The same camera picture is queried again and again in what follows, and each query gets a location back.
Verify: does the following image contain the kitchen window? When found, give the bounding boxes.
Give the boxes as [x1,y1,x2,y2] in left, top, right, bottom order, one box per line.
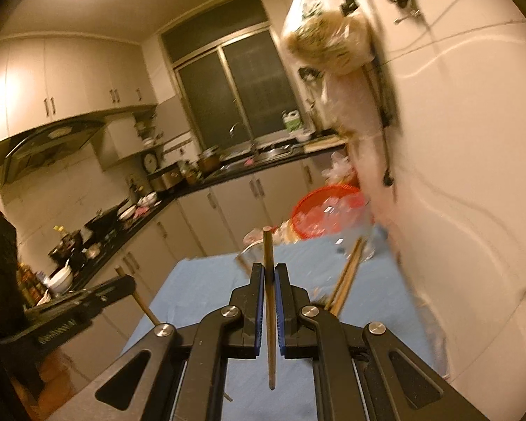
[160,0,310,159]

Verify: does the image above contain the green label detergent bottle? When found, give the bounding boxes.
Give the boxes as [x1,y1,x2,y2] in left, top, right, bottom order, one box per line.
[282,109,303,134]

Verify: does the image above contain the steel kitchen sink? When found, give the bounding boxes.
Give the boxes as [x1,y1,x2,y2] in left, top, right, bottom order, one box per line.
[221,145,299,172]

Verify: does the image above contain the wooden cutting board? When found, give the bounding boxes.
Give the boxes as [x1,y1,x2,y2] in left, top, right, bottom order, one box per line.
[307,134,347,152]

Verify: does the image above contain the blue tablecloth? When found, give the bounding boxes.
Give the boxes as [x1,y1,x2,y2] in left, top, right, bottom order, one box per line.
[122,226,448,421]

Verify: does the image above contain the hanging plastic bag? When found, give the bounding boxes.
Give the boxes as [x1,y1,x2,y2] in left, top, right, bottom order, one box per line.
[281,0,378,75]

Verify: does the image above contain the long bamboo chopstick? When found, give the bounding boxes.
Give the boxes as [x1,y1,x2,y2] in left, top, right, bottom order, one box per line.
[115,267,161,324]
[262,226,278,390]

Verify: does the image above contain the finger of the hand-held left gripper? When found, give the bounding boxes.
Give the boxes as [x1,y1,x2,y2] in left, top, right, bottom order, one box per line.
[24,276,136,316]

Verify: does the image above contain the beige lower cabinets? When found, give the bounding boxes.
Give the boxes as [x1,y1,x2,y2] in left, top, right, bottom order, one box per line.
[59,153,356,360]

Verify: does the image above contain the white bowl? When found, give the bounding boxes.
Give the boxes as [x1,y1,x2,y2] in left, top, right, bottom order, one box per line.
[48,265,75,294]

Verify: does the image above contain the brown cooking pot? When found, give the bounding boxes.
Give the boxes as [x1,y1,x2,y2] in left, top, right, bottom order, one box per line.
[196,146,222,174]

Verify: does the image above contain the clear plastic bag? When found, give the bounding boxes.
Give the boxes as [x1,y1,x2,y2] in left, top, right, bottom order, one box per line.
[322,151,360,187]

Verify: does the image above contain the clear glass mug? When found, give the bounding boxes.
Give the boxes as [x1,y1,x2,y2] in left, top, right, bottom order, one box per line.
[329,197,375,260]

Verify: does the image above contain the wall shelf with bowls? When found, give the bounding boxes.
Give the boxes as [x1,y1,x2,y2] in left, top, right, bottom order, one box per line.
[134,114,165,147]

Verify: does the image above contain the black kitchen countertop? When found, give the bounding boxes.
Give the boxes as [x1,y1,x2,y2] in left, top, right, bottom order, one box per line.
[22,129,347,312]

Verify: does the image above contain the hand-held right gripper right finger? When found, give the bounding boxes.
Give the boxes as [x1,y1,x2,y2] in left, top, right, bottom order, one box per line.
[274,263,487,421]

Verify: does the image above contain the chrome sink faucet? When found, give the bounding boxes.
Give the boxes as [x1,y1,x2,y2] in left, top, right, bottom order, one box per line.
[229,122,257,150]

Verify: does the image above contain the bunch of bamboo chopsticks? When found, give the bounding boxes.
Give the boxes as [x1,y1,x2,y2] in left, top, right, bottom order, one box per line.
[323,236,365,319]

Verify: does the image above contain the seasoning bottles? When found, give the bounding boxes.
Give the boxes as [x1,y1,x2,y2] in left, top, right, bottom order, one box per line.
[18,263,47,308]

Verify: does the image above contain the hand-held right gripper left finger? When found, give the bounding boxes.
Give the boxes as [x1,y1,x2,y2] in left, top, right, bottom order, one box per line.
[59,263,266,421]

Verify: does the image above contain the black wok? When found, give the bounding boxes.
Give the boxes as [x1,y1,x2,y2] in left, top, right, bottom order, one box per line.
[84,197,134,240]

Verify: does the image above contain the red plastic basket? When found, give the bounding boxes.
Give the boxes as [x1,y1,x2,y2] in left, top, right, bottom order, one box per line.
[290,185,364,241]

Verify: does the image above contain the black cooking pot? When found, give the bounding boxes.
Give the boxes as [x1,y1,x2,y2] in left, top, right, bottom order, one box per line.
[48,228,86,264]

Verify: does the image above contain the black range hood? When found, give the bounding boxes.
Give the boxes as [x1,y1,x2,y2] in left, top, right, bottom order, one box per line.
[2,118,108,185]

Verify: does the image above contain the beige wall cabinets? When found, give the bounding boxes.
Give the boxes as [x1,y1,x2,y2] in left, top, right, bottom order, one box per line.
[0,35,178,154]

